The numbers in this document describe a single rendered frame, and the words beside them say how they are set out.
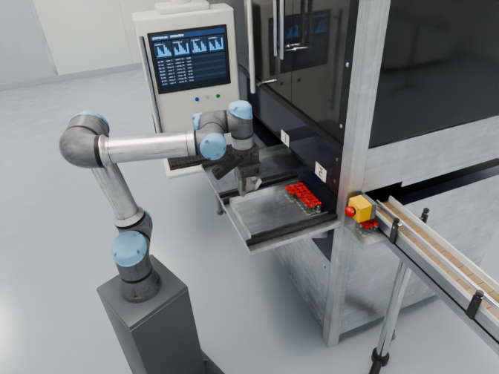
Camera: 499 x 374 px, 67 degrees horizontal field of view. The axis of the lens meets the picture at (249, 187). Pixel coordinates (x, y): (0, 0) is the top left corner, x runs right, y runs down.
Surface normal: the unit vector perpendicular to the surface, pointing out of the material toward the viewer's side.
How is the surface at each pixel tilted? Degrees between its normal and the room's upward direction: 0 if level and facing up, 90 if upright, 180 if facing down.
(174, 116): 90
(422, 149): 90
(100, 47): 90
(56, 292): 0
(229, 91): 90
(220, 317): 0
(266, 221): 0
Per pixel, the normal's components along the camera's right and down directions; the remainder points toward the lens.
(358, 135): 0.37, 0.52
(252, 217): -0.05, -0.82
